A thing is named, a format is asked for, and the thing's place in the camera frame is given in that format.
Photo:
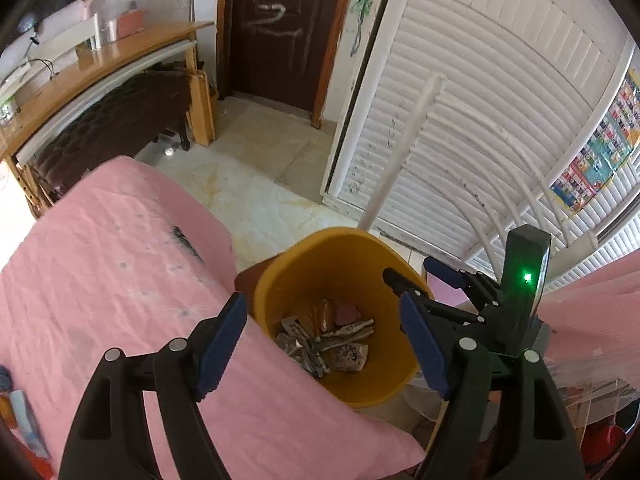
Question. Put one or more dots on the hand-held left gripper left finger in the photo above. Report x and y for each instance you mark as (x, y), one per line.
(220, 345)

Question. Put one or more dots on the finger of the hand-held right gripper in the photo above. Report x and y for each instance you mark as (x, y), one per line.
(445, 272)
(455, 316)

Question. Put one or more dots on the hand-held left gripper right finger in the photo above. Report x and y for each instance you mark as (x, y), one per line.
(425, 345)

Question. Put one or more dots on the silver striped wrapper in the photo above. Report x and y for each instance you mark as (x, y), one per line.
(350, 332)

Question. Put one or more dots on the white patterned packet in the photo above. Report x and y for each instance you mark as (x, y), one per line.
(350, 357)

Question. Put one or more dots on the grey foil packet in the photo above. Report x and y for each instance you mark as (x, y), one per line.
(300, 347)

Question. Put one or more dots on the pink round item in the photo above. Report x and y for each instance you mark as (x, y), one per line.
(346, 316)

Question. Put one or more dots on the brown printed snack bag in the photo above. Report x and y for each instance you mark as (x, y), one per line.
(322, 315)

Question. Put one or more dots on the yellow plastic bin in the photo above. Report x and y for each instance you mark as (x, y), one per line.
(320, 260)

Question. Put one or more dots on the tall orange box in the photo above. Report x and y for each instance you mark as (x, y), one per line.
(5, 410)

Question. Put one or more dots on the pink sheer fabric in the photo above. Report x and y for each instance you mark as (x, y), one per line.
(590, 320)

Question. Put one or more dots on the white plastic chair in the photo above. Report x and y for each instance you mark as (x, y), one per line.
(400, 160)

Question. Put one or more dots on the pink bed sheet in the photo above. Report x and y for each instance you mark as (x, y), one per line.
(100, 285)

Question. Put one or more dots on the red shiny object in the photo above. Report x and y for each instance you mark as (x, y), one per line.
(607, 442)

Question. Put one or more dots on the white louvered wardrobe door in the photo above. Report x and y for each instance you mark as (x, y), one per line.
(500, 85)

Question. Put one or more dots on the small white object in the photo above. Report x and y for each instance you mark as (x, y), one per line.
(170, 150)

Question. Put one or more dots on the light blue packet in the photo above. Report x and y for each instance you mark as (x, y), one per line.
(25, 420)

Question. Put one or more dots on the small orange box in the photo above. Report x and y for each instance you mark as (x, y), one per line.
(40, 467)

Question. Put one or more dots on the dark blue pouch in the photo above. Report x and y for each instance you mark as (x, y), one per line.
(3, 377)

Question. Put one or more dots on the dark tufted bench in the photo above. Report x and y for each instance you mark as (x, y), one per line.
(110, 120)

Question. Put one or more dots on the dark brown door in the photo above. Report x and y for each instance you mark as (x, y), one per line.
(280, 60)

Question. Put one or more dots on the wooden desk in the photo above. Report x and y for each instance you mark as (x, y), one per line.
(100, 57)

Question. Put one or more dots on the green white can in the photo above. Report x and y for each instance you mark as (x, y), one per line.
(7, 112)

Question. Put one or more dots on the salmon pink box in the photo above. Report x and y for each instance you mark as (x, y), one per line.
(131, 24)

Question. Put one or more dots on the white desktop shelf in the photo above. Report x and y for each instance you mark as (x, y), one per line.
(70, 35)

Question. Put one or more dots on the pink doll figurine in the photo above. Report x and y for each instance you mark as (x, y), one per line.
(90, 0)

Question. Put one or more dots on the colourful wall chart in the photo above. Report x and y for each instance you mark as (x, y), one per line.
(600, 150)

